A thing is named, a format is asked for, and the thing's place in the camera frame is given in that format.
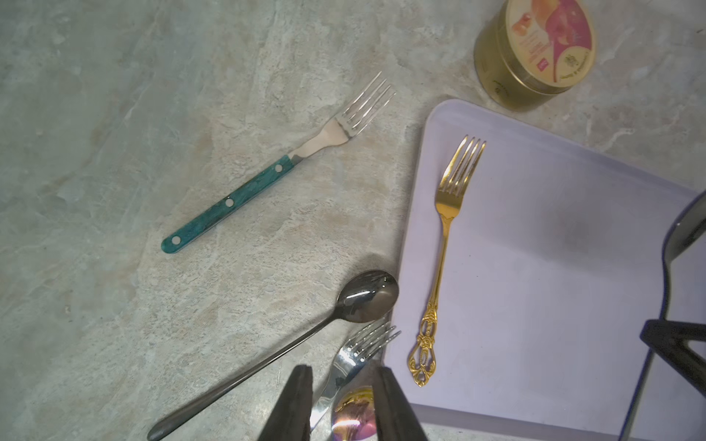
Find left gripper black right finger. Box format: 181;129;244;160
372;367;428;441

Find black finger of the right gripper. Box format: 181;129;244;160
640;320;706;395

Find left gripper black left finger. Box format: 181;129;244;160
258;365;313;441

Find iridescent spoon blue handle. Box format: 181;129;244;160
332;386;377;441

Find silver fork patterned handle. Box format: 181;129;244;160
309;320;400;432

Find black spoon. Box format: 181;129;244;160
147;270;400;440
619;193;705;440

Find gold ornate fork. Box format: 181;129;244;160
407;135;486;388

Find lavender plastic tray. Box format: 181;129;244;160
384;99;697;440

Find round gold tea tin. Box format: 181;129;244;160
474;0;597;111

